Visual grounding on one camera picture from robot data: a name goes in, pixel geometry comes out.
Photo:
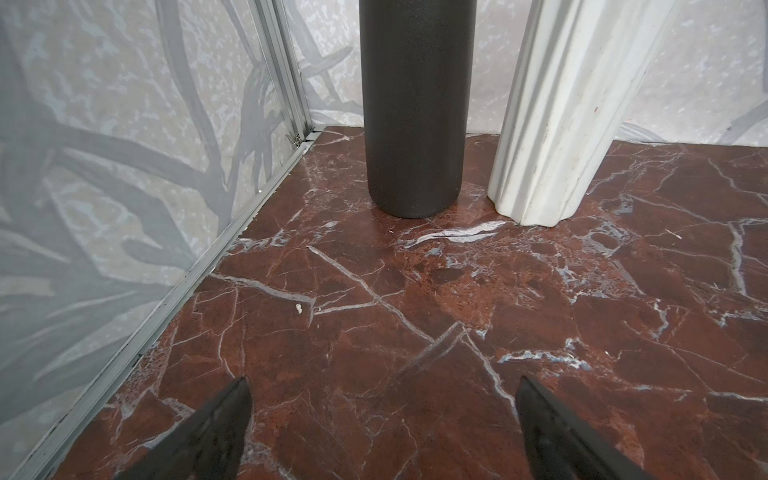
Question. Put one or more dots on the black cylindrical vase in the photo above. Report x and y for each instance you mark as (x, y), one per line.
(416, 59)

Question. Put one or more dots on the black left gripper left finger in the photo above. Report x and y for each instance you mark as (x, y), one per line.
(207, 445)

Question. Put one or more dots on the white ribbed ceramic vase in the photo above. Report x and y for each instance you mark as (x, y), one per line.
(580, 66)

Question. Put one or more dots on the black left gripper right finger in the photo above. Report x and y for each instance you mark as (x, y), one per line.
(560, 445)

